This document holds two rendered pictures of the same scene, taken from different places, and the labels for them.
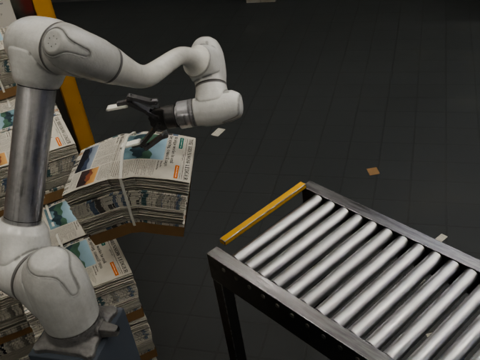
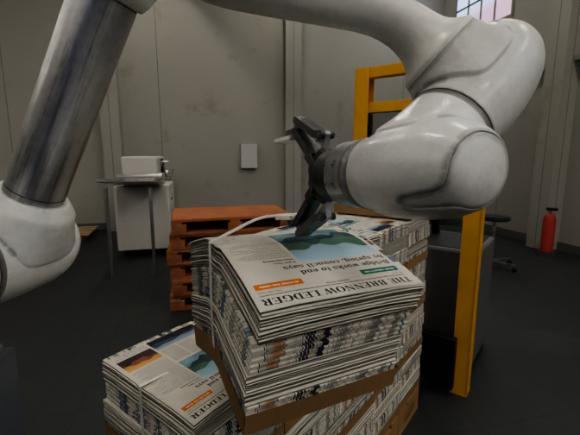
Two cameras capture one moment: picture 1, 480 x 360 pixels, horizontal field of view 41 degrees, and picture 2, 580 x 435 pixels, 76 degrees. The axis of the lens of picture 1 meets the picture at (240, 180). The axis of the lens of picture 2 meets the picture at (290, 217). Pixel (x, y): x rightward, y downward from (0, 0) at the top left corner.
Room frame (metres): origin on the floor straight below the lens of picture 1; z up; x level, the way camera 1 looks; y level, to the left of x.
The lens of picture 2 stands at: (1.45, -0.23, 1.34)
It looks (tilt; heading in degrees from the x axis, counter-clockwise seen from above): 10 degrees down; 57
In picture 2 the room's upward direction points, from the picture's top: straight up
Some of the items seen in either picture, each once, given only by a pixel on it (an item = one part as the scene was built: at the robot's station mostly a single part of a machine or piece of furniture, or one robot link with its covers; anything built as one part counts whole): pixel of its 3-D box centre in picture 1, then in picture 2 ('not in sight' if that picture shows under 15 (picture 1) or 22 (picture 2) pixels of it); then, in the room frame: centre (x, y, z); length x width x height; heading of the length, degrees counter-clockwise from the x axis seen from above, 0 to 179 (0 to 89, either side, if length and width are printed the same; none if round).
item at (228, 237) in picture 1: (264, 211); not in sight; (1.88, -0.07, 0.81); 0.43 x 0.03 x 0.02; 128
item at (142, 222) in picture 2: not in sight; (148, 203); (2.62, 5.29, 0.66); 2.81 x 0.70 x 1.32; 70
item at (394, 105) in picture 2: not in sight; (418, 104); (3.22, 1.19, 1.62); 0.75 x 0.06 x 0.06; 110
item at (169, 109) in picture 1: (163, 118); (329, 175); (1.81, 0.21, 1.31); 0.09 x 0.07 x 0.08; 84
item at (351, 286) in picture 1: (363, 276); not in sight; (1.50, -0.35, 0.77); 0.47 x 0.05 x 0.05; 128
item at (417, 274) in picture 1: (396, 294); not in sight; (1.40, -0.43, 0.77); 0.47 x 0.05 x 0.05; 128
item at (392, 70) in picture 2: not in sight; (420, 66); (3.22, 1.19, 1.82); 0.75 x 0.06 x 0.06; 110
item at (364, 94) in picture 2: not in sight; (360, 221); (3.11, 1.50, 0.92); 0.09 x 0.09 x 1.85; 20
